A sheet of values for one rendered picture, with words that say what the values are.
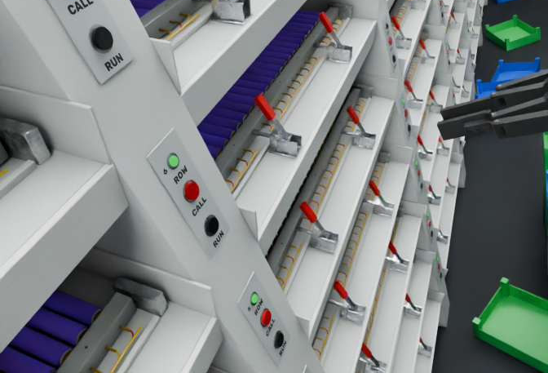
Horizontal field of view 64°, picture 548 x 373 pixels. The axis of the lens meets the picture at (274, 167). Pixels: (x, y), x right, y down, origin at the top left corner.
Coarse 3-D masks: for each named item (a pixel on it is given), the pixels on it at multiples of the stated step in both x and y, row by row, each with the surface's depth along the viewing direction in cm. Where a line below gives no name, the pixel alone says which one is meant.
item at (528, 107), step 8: (544, 96) 56; (520, 104) 57; (528, 104) 56; (536, 104) 56; (544, 104) 55; (488, 112) 58; (496, 112) 59; (504, 112) 58; (512, 112) 57; (520, 112) 57; (528, 112) 57; (488, 120) 59
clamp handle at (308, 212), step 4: (304, 204) 66; (300, 208) 66; (304, 208) 66; (308, 208) 66; (304, 212) 66; (308, 212) 66; (312, 212) 67; (308, 216) 67; (312, 216) 67; (316, 216) 68; (312, 220) 67; (316, 220) 68; (316, 224) 67; (320, 224) 68; (320, 228) 68; (320, 232) 68; (324, 232) 68; (320, 236) 69; (324, 236) 68
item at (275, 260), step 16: (352, 96) 97; (336, 128) 88; (352, 128) 91; (336, 144) 87; (320, 160) 82; (320, 176) 80; (304, 192) 76; (288, 224) 70; (288, 240) 68; (272, 256) 66; (288, 256) 67; (272, 272) 64; (288, 272) 65
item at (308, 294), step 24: (360, 96) 100; (384, 96) 100; (384, 120) 94; (336, 168) 83; (360, 168) 83; (336, 192) 79; (360, 192) 78; (336, 216) 74; (288, 264) 68; (312, 264) 67; (336, 264) 68; (312, 288) 64; (312, 312) 62; (312, 336) 62
